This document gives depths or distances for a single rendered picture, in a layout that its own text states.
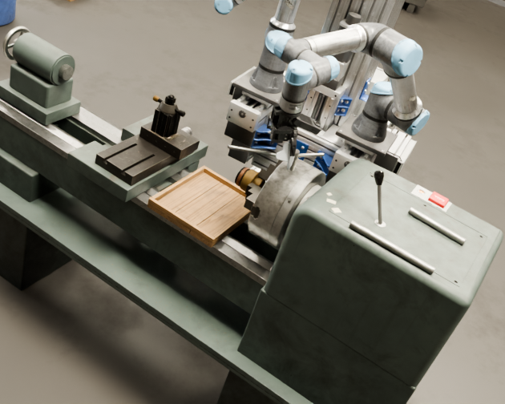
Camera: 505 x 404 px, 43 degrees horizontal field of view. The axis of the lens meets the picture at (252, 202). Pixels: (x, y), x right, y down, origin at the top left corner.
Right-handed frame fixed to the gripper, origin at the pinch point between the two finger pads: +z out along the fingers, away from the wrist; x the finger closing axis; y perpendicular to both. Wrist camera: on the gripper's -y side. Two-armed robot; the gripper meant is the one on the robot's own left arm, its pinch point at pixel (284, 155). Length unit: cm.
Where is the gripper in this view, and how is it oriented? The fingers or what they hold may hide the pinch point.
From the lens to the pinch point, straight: 214.6
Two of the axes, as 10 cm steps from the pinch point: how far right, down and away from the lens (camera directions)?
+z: -1.5, 6.8, 7.2
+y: -9.7, 0.4, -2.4
